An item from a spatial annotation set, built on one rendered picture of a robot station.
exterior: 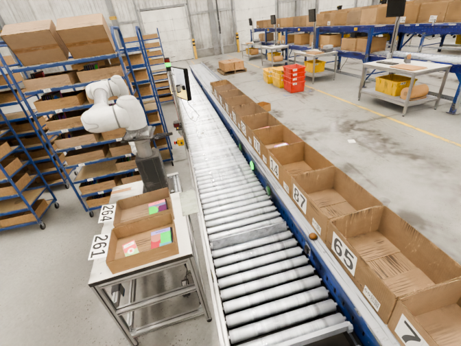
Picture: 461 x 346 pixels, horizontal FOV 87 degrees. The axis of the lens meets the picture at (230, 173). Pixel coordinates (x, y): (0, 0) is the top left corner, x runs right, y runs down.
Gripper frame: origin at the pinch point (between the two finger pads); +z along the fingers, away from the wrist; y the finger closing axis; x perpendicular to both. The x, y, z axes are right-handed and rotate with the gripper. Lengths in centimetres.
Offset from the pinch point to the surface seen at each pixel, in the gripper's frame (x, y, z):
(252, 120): -4, -19, 85
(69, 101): -45, 21, -86
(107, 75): -62, 21, -44
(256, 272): 20, -171, 38
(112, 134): -3, 22, -60
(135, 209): 19, -92, -32
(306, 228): 6, -164, 69
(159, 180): 8, -77, -11
